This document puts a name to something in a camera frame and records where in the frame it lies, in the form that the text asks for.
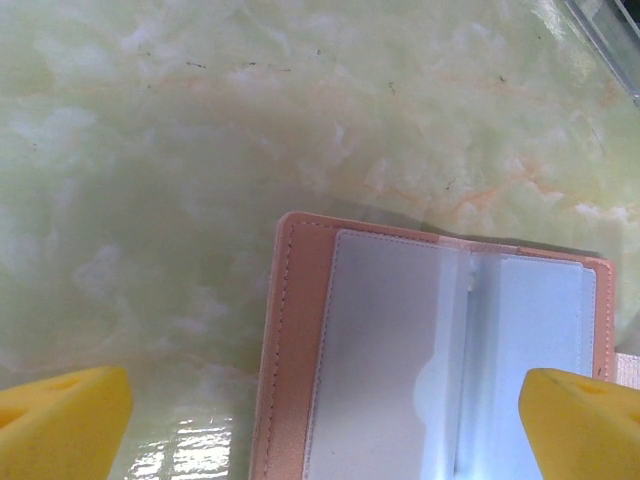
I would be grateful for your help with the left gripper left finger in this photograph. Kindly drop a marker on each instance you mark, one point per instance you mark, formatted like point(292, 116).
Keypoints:
point(60, 425)

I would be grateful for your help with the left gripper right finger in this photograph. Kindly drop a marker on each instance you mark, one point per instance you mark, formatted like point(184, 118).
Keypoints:
point(585, 430)

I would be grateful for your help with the pink leather card holder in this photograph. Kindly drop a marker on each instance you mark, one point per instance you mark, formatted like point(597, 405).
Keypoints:
point(300, 350)

